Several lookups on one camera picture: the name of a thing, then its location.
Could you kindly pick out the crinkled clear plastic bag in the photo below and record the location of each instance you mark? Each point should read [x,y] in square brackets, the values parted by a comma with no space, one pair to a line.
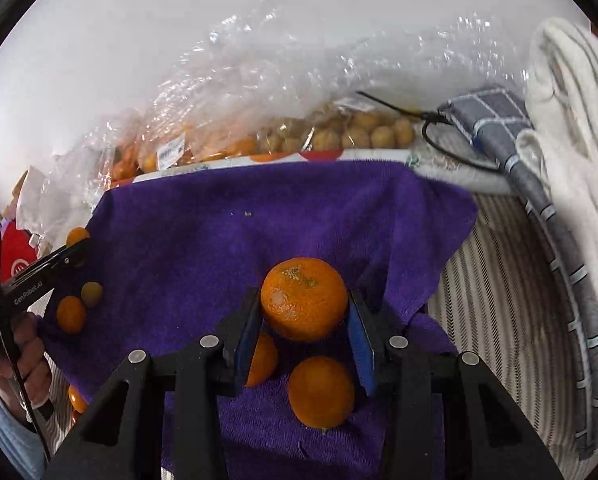
[354,50]

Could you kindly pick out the small yellow-green fruit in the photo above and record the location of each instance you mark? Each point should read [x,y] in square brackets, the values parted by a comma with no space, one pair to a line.
[92,292]

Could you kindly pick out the white striped towel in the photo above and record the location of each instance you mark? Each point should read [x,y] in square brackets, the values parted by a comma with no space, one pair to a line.
[574,160]

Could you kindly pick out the white bag label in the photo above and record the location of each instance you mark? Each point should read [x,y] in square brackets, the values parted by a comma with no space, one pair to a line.
[171,152]

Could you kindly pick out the person's left forearm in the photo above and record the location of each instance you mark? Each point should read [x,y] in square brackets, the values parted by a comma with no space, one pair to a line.
[4,435]

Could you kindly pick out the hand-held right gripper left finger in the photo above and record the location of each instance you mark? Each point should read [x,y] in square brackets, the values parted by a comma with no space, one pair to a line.
[244,355]

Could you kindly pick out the red paper bag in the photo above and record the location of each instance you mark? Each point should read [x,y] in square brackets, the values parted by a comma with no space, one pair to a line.
[14,255]

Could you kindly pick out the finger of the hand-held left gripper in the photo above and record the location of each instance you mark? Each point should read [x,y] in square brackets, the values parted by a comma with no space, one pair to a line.
[49,271]

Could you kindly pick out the bagged brown longans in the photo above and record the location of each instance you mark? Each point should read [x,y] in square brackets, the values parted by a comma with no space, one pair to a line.
[359,135]

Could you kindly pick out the white dotted tray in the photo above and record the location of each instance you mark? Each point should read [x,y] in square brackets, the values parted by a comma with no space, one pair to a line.
[279,157]

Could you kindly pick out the orange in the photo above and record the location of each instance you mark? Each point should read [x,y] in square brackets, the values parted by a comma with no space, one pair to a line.
[71,314]
[321,395]
[76,235]
[265,365]
[77,399]
[304,305]

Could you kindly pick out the person's left hand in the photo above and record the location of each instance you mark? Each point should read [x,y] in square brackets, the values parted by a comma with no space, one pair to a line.
[31,360]

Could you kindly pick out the bagged oranges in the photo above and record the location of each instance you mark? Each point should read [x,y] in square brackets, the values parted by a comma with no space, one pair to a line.
[229,149]

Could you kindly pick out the purple towel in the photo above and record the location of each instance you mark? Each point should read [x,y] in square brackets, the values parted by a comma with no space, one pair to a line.
[204,240]

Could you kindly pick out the grey checked cloth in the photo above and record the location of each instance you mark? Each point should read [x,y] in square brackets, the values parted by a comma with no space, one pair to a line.
[499,125]

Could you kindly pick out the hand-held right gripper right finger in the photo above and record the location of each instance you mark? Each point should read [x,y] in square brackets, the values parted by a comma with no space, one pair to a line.
[363,355]

